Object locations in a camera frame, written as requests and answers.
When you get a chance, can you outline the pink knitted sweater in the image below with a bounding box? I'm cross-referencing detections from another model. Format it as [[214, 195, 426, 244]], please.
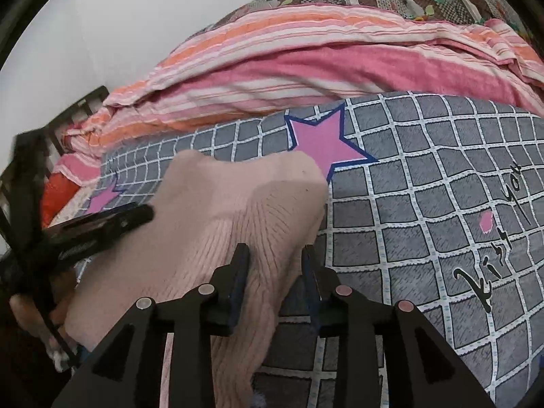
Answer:
[[65, 150, 328, 407]]

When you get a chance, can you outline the person's left hand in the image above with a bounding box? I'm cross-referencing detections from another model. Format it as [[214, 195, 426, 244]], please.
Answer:
[[7, 269, 80, 369]]

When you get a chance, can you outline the red pillow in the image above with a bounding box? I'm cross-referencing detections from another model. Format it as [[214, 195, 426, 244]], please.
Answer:
[[40, 172, 80, 228]]

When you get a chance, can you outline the dark wooden headboard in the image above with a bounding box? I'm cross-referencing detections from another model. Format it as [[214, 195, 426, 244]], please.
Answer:
[[1, 86, 110, 253]]

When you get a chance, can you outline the grey checked star blanket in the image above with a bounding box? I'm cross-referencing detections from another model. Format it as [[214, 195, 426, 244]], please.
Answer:
[[89, 92, 543, 407]]

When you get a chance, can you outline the pink striped quilt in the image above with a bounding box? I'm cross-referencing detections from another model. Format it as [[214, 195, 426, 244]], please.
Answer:
[[54, 5, 543, 186]]

